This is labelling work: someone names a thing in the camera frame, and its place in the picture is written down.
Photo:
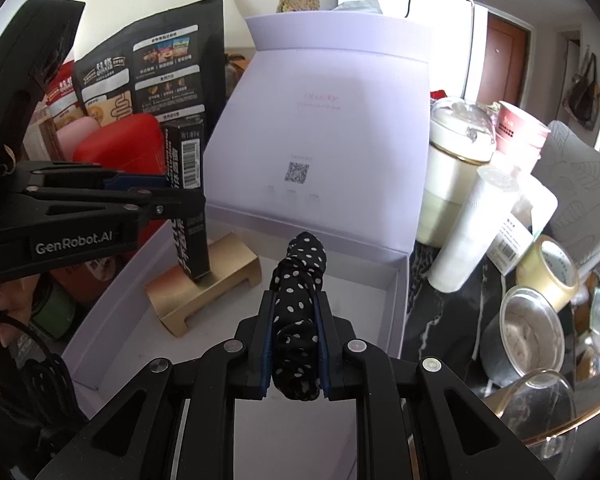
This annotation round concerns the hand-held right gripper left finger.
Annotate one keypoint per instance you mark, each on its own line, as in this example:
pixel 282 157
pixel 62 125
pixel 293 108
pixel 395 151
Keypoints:
pixel 260 340

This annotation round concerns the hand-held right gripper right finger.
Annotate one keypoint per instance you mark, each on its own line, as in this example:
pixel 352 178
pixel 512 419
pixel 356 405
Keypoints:
pixel 330 355

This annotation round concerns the white fridge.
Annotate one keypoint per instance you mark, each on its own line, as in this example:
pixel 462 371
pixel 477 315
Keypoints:
pixel 435 40

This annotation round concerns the black barcode carton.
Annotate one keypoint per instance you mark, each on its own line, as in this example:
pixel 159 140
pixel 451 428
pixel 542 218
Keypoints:
pixel 190 160

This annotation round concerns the black polka dot scrunchie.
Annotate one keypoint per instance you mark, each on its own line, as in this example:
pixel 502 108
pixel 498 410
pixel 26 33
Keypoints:
pixel 300 310

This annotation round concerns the pink paper cup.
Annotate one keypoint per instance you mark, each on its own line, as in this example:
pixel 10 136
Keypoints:
pixel 520 132

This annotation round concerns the gold cardboard box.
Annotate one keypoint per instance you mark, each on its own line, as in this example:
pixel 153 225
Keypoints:
pixel 200 295

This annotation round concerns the lavender gift box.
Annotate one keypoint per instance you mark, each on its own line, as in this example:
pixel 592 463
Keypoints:
pixel 330 135

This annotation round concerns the person's left hand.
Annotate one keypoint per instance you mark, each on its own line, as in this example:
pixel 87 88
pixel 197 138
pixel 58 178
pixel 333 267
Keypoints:
pixel 12 305

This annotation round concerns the red canister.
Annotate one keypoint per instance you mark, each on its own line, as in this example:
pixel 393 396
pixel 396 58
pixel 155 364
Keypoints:
pixel 120 145

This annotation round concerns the orange printed pouch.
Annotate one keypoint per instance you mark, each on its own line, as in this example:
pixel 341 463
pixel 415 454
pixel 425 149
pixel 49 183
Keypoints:
pixel 62 100

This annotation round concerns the brown door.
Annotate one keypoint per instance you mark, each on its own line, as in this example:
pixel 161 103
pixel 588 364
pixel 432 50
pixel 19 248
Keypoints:
pixel 502 60

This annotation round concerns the white barcode packet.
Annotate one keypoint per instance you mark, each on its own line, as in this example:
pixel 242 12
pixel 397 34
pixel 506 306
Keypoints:
pixel 527 225

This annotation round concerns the black hanging bag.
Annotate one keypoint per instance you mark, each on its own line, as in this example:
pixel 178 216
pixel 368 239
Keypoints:
pixel 585 95

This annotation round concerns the steel cup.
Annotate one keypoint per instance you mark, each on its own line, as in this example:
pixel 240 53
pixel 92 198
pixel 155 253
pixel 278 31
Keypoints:
pixel 525 330

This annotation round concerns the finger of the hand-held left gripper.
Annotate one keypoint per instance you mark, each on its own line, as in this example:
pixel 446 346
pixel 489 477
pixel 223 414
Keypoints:
pixel 130 181
pixel 170 207

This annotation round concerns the white bottle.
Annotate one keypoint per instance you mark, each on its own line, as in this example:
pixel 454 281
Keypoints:
pixel 472 225

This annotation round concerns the black printed pouch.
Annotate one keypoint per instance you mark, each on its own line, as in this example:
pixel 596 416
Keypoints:
pixel 155 70

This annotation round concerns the beige tape roll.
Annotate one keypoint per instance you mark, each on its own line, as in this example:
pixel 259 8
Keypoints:
pixel 530 265

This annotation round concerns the grey chair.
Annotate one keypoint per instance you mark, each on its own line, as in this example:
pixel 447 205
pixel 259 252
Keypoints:
pixel 577 180

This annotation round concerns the glass pot lid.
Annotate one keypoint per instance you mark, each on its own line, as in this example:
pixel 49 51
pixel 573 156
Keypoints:
pixel 545 400

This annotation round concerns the white lidded canister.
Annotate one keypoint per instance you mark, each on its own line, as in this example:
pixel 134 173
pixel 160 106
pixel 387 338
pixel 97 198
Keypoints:
pixel 450 180

